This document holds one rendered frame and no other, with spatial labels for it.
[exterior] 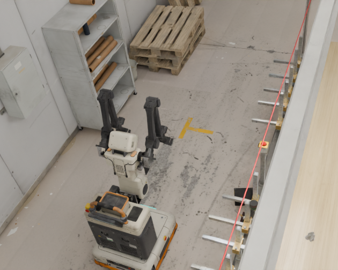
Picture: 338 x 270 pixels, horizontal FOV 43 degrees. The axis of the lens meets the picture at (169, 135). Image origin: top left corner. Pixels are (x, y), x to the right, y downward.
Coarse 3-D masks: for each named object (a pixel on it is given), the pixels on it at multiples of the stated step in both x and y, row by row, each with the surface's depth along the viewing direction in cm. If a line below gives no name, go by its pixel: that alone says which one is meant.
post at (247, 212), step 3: (246, 201) 318; (249, 201) 318; (246, 204) 318; (249, 204) 319; (246, 207) 321; (246, 210) 323; (249, 210) 324; (246, 213) 326; (249, 213) 327; (246, 216) 329; (249, 216) 330; (246, 219) 331; (249, 219) 333
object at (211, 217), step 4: (212, 216) 342; (216, 216) 342; (216, 220) 342; (220, 220) 340; (224, 220) 338; (228, 220) 338; (232, 220) 337; (232, 224) 337; (236, 224) 335; (240, 224) 334
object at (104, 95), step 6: (102, 90) 355; (108, 90) 354; (102, 96) 350; (108, 96) 353; (102, 102) 351; (102, 108) 355; (102, 114) 359; (108, 114) 362; (102, 120) 363; (108, 120) 364; (108, 126) 366; (102, 132) 371
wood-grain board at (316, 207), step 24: (336, 48) 476; (336, 72) 446; (336, 96) 419; (312, 120) 400; (336, 120) 396; (312, 144) 379; (336, 144) 375; (312, 168) 359; (336, 168) 356; (312, 192) 342; (336, 192) 339; (288, 216) 329; (312, 216) 326; (336, 216) 323; (288, 240) 314; (336, 240) 309; (288, 264) 301; (312, 264) 299; (336, 264) 296
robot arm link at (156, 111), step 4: (156, 108) 344; (156, 112) 347; (156, 116) 349; (156, 120) 352; (156, 124) 356; (160, 124) 360; (156, 128) 359; (160, 128) 361; (156, 132) 363; (160, 132) 362; (160, 136) 364
